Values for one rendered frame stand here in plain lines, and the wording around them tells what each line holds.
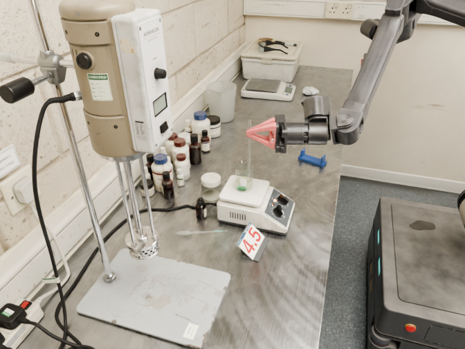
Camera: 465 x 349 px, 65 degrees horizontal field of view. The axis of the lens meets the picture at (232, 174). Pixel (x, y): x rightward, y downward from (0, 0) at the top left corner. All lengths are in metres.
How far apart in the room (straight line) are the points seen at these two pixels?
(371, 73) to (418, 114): 1.52
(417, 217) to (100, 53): 1.57
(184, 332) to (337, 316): 1.11
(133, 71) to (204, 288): 0.53
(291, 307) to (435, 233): 1.06
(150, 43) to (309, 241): 0.67
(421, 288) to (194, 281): 0.91
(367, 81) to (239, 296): 0.61
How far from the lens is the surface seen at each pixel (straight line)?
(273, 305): 0.87
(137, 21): 0.53
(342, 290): 1.92
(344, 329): 1.79
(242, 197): 1.00
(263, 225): 1.01
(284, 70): 2.06
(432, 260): 1.67
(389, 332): 1.53
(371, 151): 2.62
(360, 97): 0.98
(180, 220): 1.07
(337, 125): 0.92
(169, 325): 0.83
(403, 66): 2.41
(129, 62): 0.54
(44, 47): 0.66
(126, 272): 0.95
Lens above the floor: 1.44
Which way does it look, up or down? 33 degrees down
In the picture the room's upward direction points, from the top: straight up
